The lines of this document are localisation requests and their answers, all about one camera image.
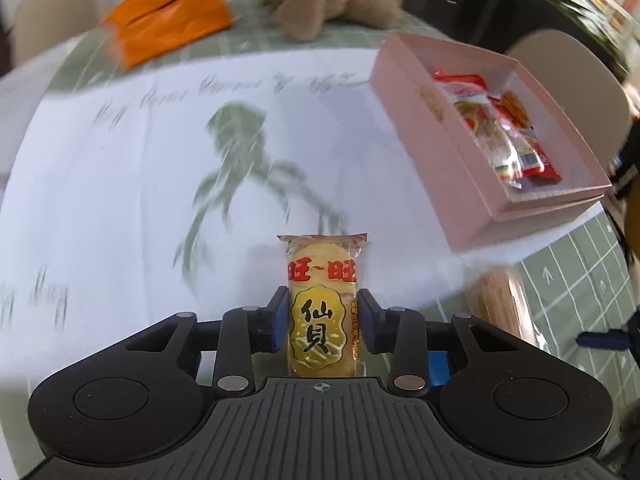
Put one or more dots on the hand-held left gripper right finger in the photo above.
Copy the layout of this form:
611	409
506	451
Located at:
369	324

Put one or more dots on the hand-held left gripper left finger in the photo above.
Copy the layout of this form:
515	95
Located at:
278	320

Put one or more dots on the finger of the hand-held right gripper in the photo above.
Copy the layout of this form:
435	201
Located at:
602	341

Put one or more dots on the yellow rice cracker packet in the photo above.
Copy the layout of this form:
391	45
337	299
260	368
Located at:
322	310

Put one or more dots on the clear bread packet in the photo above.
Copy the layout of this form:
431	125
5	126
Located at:
505	305

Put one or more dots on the pink cardboard box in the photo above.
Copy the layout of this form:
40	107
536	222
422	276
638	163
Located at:
480	185

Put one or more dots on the white paper sheet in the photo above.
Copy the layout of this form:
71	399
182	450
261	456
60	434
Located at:
125	185

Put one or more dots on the clear fried snack packet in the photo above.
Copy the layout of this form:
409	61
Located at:
492	135

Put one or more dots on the red white snack packet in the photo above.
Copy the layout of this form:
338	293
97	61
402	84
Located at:
462	85

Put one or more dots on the beige chair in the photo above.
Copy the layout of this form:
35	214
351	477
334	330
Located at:
567	75
50	10

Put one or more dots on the orange pouch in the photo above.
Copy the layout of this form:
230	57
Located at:
167	20

